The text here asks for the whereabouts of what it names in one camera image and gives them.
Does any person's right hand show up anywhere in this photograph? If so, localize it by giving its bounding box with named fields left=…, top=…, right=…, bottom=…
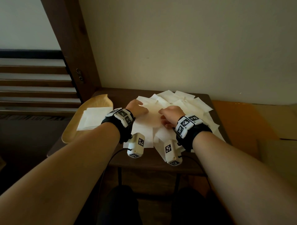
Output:
left=158, top=105, right=186, bottom=129

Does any person's left hand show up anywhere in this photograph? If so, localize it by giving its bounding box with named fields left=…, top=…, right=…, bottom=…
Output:
left=125, top=100, right=149, bottom=118

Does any white paper napkin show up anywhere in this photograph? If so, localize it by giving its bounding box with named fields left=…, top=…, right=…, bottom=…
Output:
left=123, top=100, right=163, bottom=149

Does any person's left forearm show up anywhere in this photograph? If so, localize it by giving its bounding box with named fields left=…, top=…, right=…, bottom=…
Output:
left=0, top=121, right=121, bottom=225

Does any person's right forearm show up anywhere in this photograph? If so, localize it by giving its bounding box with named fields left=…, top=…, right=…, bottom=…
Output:
left=192, top=132, right=297, bottom=225

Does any dark wooden side table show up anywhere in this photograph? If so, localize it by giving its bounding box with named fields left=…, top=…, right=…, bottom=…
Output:
left=46, top=87, right=232, bottom=200

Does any pile of white napkins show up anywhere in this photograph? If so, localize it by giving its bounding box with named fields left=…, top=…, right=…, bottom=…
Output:
left=136, top=90, right=227, bottom=163

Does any light wooden tray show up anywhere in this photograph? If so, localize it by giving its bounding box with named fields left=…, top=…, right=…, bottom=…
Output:
left=61, top=94, right=114, bottom=145

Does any stack of folded white napkins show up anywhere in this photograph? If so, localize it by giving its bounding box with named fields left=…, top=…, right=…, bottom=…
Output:
left=76, top=106, right=114, bottom=132

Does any brown cardboard box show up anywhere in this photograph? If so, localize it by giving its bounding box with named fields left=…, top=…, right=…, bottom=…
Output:
left=212, top=100, right=297, bottom=167

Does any person's left leg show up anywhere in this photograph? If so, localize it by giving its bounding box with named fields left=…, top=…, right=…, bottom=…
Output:
left=96, top=185, right=140, bottom=225

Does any person's leg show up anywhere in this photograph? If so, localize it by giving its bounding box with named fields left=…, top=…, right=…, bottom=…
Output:
left=170, top=187, right=230, bottom=225
left=96, top=185, right=140, bottom=225

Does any person's right leg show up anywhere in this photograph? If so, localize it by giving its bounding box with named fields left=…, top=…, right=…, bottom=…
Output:
left=170, top=187, right=230, bottom=225

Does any black wrist strap with markers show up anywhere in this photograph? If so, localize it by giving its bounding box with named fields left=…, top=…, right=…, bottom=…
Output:
left=174, top=115, right=213, bottom=151
left=101, top=108, right=136, bottom=144

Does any white wrist camera with marker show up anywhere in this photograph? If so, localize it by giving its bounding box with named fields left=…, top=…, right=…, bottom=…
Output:
left=164, top=139, right=183, bottom=166
left=126, top=133, right=146, bottom=159

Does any black cable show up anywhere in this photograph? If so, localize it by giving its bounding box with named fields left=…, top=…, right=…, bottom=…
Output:
left=96, top=148, right=130, bottom=225

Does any dark wooden post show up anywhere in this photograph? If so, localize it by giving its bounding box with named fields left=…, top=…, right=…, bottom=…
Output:
left=41, top=0, right=102, bottom=103

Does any wooden slatted frame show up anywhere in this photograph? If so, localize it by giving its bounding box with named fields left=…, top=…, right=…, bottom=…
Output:
left=0, top=48, right=82, bottom=117

